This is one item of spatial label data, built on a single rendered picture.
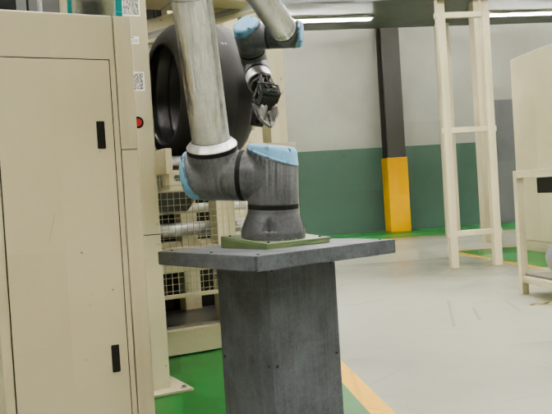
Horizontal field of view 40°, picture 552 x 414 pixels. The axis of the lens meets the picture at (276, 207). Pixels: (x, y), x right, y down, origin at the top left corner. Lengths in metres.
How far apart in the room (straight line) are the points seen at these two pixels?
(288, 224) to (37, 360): 0.77
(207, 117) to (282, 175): 0.27
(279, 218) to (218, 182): 0.21
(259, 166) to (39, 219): 0.62
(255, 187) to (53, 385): 0.76
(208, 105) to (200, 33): 0.20
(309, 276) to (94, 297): 0.59
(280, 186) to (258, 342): 0.44
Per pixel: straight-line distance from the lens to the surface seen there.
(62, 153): 2.08
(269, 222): 2.14
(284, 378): 2.12
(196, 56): 2.09
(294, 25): 2.50
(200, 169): 2.18
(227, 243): 2.22
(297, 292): 2.12
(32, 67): 2.10
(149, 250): 2.99
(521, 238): 5.11
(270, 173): 2.13
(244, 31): 2.55
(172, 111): 3.42
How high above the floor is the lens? 0.75
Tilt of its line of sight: 1 degrees down
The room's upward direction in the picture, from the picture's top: 4 degrees counter-clockwise
